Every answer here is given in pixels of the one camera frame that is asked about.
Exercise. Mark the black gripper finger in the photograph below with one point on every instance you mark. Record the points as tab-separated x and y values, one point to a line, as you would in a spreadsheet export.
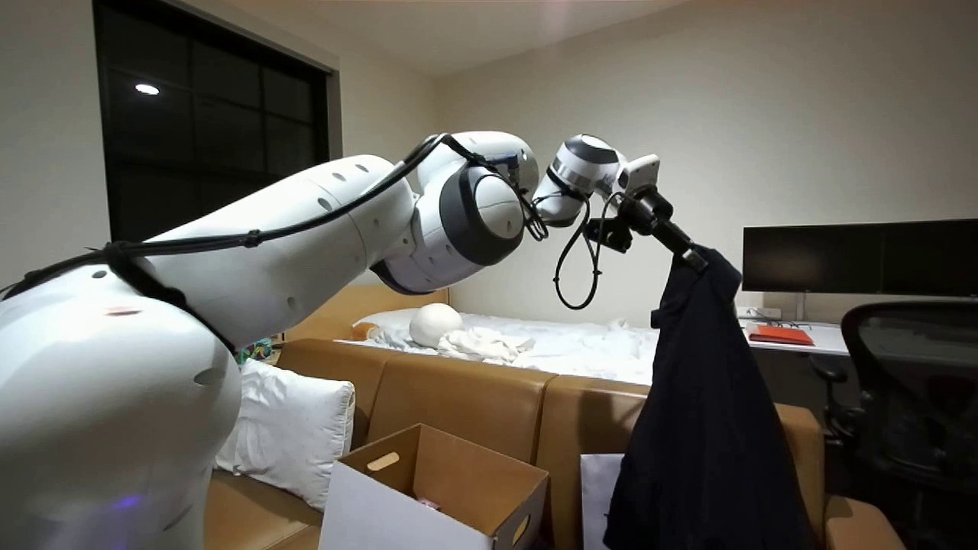
687	244

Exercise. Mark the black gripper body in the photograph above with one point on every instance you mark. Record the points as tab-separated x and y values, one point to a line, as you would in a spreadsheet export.
642	214

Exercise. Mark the dark navy garment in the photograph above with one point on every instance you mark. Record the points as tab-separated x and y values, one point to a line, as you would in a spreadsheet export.
704	428

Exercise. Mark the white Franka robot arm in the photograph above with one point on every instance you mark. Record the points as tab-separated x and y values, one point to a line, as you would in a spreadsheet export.
122	407

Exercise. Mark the brown cardboard box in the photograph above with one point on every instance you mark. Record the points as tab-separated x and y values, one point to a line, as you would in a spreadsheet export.
459	392

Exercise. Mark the cardboard box with white front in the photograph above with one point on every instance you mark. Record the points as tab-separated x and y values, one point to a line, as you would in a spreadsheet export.
459	483

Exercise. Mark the red book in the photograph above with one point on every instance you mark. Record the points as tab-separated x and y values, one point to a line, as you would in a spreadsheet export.
785	334

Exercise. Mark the white bed mattress sheet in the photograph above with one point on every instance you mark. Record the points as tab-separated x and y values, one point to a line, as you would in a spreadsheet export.
591	352

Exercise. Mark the white desk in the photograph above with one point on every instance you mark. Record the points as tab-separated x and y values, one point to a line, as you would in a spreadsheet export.
815	352

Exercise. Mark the black wide monitor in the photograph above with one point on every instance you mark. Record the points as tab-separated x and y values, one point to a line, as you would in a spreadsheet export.
865	262

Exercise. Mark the crumpled white blanket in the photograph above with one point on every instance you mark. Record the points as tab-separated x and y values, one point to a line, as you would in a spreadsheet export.
492	347

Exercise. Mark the round white pillow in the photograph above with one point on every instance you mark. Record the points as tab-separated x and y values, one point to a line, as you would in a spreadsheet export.
434	325

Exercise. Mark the white paper sign with text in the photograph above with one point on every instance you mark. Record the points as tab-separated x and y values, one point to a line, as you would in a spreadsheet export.
599	504

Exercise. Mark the black mesh office chair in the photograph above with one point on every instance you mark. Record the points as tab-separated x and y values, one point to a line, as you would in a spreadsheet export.
918	407

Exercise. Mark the white square pillow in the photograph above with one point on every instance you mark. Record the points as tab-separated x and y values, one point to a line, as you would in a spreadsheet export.
291	433

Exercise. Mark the wooden bed frame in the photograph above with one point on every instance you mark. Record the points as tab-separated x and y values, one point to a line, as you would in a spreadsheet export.
324	308

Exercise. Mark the dark window with black frame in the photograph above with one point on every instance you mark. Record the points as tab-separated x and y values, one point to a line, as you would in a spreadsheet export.
214	123

